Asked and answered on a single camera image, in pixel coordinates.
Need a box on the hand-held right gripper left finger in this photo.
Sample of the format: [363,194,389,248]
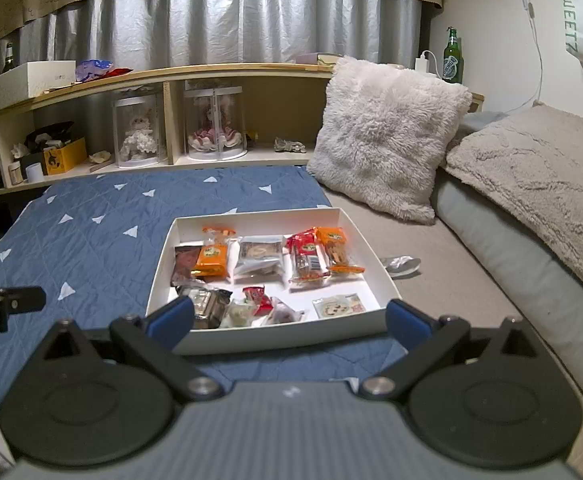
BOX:
[43,296,224,403]

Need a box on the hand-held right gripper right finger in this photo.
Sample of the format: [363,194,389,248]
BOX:
[359,299,541,402]

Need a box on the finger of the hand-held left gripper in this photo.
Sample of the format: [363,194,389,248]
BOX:
[0,286,47,314]

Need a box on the clear packet dark chocolate cake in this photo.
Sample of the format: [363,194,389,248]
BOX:
[176,284,233,331]

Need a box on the brown foil snack packet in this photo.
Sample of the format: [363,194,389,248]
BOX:
[173,245,205,287]

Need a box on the clear packet pale round pastry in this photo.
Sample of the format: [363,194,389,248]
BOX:
[222,299,257,330]

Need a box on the white panda print packet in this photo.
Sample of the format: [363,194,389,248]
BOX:
[312,294,366,319]

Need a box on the wide orange snack packet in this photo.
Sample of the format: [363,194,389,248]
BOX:
[192,227,237,277]

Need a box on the small red candy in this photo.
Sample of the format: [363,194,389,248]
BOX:
[242,285,273,316]

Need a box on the long orange snack packet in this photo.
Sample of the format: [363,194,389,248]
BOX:
[316,226,367,275]

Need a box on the grey clear pastry packet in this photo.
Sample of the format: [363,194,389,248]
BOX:
[232,235,285,277]

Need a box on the small clear packet dark sweet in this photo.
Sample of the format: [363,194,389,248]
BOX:
[262,297,305,327]

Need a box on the white shallow cardboard box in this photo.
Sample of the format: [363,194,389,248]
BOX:
[145,206,403,356]

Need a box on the long red snack packet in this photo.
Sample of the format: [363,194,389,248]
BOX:
[286,227,331,287]

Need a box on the crumpled clear wrapper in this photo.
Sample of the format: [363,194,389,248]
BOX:
[379,256,422,278]

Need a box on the blue triangle print quilt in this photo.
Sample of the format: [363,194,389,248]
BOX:
[0,165,407,411]

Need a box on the grey cushion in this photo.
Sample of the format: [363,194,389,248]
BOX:
[431,110,583,396]

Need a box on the yellow cardboard box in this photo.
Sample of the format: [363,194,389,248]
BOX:
[43,137,88,176]

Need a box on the clear case with white doll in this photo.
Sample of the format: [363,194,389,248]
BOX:
[113,92,168,168]

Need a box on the fluffy white pillow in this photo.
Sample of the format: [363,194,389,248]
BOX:
[306,56,472,224]

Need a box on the beige knitted cushion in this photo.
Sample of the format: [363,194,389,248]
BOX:
[445,101,583,321]

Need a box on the large white storage box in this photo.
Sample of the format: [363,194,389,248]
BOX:
[0,61,77,116]

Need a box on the clear case with red doll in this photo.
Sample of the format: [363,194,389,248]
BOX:
[184,80,248,161]

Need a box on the purple plastic bag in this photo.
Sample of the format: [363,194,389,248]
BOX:
[75,59,115,82]

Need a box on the wooden shelf unit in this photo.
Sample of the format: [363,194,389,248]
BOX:
[0,62,485,251]

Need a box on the white charger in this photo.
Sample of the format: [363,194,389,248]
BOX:
[415,51,439,75]

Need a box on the green glass bottle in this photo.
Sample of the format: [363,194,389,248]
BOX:
[443,26,465,84]

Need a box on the flat book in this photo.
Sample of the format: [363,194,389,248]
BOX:
[296,52,339,67]

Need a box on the grey curtain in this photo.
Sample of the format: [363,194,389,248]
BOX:
[19,0,422,126]

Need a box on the white cable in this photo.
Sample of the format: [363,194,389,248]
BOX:
[519,0,545,111]

